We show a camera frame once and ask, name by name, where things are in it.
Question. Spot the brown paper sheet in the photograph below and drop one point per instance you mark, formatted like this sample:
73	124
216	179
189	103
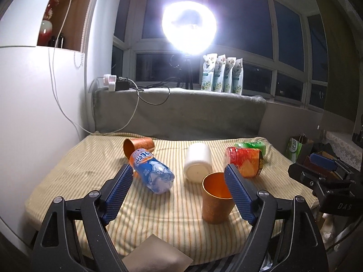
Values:
156	256

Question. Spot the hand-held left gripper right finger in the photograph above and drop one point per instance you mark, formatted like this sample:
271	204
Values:
238	197

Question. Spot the white green refill pouch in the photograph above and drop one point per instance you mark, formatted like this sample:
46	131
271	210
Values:
207	73
220	75
229	76
238	78

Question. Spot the white cup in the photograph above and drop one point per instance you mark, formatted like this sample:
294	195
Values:
197	157

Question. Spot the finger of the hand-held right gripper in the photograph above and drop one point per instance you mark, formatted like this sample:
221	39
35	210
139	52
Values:
323	161

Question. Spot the wooden shelf niche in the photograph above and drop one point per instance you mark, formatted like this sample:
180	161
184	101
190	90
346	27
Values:
75	14

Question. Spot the red snack packet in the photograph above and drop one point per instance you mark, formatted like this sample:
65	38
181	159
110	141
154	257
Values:
246	163

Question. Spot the white plug adapter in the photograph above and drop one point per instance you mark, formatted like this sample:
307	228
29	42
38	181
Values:
109	82

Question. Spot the green paper bag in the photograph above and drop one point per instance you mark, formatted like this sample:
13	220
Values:
293	148

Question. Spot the large window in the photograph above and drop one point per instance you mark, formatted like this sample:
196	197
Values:
249	28

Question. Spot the white lace cloth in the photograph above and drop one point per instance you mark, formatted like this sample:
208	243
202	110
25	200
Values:
341	141

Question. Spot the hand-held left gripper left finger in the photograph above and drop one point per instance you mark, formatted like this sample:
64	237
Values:
119	194

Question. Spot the black power adapter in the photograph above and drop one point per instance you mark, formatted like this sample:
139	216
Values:
122	83

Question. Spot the blue and orange bottle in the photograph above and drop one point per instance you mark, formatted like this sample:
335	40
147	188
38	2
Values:
154	172

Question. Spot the striped yellow cloth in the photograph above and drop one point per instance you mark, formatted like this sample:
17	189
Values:
175	218

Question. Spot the dark olive curtain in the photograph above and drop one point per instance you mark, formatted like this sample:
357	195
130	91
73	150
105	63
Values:
337	48

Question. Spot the green snack packet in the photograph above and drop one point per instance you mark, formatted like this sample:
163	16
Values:
253	146

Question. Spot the black tripod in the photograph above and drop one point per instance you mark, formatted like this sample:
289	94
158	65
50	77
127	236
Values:
187	73

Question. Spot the red and white vase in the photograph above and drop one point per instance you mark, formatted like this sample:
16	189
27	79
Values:
46	29

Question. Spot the orange metal cup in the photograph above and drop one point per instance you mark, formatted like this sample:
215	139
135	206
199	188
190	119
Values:
217	206
140	144

